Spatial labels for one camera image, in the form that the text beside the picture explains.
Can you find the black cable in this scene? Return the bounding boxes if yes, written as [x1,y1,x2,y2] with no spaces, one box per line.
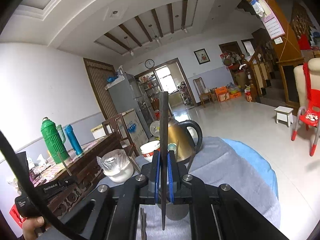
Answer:
[0,129,86,240]

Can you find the blue round table cover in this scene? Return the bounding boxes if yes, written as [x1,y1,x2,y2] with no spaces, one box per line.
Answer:
[222,139,279,198]

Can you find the dark wooden chair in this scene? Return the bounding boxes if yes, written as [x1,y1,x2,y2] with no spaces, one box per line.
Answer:
[101,114,139,157]

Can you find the wooden chair by wall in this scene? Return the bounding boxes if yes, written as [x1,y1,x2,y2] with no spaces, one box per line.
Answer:
[193,77,214,107]

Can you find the blue thermos flask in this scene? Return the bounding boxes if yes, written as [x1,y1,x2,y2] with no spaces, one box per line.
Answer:
[65,125,83,155]

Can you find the dark chopstick upright in cup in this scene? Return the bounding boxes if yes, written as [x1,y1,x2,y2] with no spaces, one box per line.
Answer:
[175,140,179,162]

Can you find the red plastic child chair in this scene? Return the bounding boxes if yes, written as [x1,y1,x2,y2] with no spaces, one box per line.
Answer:
[291,89,320,157]

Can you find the round wall clock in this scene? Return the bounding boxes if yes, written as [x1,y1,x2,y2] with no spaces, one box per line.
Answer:
[144,59,155,69]

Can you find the beige sofa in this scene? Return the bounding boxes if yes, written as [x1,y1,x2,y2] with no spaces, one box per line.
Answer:
[293,57,320,111]

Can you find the stacked red white bowls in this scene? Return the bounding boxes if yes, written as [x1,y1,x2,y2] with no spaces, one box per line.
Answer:
[140,140,160,162]

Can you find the grey refrigerator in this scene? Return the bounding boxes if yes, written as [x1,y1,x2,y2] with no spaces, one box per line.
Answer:
[105,73,151,139]

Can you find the grey towel table cloth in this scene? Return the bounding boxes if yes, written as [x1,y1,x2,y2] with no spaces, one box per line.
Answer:
[37,135,281,240]

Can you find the white chest freezer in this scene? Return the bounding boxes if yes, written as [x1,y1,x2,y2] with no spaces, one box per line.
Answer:
[91,108,149,153]

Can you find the dark chopstick leaning in cup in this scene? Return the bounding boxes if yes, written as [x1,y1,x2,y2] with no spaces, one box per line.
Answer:
[128,156,141,174]

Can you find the person's left hand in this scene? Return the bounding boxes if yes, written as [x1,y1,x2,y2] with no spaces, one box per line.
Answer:
[22,216,44,240]

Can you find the orange cardboard box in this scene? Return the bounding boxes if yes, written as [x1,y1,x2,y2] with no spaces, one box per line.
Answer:
[215,86,229,102]

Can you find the framed wall picture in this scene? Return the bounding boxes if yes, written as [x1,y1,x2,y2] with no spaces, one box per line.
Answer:
[194,49,210,64]

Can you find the green thermos flask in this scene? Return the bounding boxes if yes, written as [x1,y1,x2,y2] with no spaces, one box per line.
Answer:
[41,117,69,164]

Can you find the wall calendar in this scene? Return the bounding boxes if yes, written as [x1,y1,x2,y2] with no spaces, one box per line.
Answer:
[250,0,285,40]

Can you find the dark chopstick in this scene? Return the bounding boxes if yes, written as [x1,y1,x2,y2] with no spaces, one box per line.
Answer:
[187,150,196,172]
[128,156,141,174]
[159,92,169,230]
[175,140,179,162]
[140,207,144,240]
[142,210,147,240]

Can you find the grey utensil holder cup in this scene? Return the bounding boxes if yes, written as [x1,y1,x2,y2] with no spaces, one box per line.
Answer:
[165,203,189,220]

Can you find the small white stool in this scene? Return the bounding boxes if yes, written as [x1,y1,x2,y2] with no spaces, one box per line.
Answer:
[274,106,293,127]

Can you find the white pot with plastic bag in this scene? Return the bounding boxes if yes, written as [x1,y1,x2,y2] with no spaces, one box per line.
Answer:
[97,149,134,183]

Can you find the bronze electric kettle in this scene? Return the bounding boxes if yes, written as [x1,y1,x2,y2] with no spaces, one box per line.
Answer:
[168,116,203,163]

